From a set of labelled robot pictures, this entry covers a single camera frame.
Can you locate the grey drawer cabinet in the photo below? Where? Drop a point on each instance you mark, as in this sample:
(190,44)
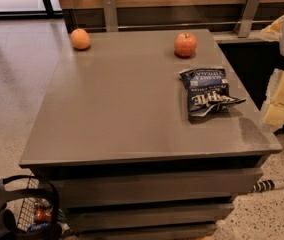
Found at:
(114,136)

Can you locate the metal bracket post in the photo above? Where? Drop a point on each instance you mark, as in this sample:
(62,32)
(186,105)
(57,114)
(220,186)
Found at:
(110,15)
(246,20)

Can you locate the black white striped stick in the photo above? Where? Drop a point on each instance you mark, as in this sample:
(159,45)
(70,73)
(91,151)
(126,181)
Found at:
(267,185)

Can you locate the orange fruit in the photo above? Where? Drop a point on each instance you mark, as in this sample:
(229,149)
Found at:
(80,39)

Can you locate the wire mesh basket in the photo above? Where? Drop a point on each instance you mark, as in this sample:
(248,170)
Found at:
(27,211)

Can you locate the right metal bracket post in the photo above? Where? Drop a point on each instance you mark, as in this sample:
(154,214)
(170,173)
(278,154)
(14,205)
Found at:
(246,20)

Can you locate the red apple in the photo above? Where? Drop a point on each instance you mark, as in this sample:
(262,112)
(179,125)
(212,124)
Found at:
(185,44)

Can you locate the blue chip bag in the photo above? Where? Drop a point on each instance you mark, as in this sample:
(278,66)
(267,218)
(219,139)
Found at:
(207,91)

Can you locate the left metal bracket post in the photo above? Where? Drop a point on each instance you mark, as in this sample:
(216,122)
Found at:
(110,15)

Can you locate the blue snack packet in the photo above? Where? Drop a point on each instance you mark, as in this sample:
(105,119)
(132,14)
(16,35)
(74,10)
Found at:
(37,227)

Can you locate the red snack packet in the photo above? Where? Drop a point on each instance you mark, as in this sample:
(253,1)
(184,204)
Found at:
(42,214)

